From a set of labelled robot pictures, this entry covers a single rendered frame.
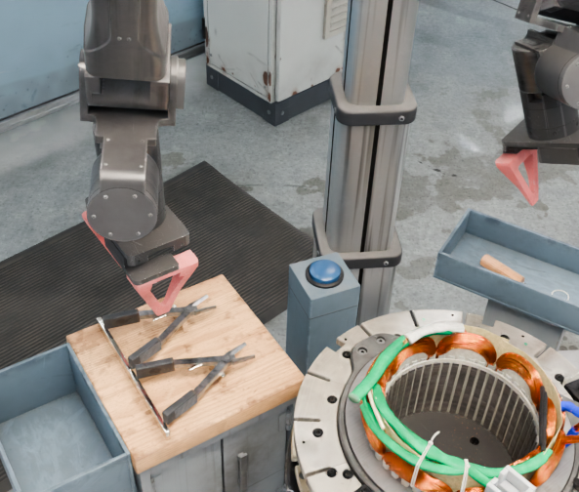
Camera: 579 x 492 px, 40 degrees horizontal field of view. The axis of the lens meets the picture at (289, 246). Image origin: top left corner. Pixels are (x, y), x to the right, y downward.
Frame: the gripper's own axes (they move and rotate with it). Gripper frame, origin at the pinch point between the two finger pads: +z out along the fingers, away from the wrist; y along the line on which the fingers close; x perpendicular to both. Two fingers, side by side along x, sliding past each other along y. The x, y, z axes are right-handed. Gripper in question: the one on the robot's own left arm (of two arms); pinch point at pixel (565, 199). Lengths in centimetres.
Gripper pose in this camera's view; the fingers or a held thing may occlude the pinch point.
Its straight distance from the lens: 99.5
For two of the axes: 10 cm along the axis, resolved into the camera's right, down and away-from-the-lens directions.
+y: 7.1, 1.1, -7.0
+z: 3.1, 8.4, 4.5
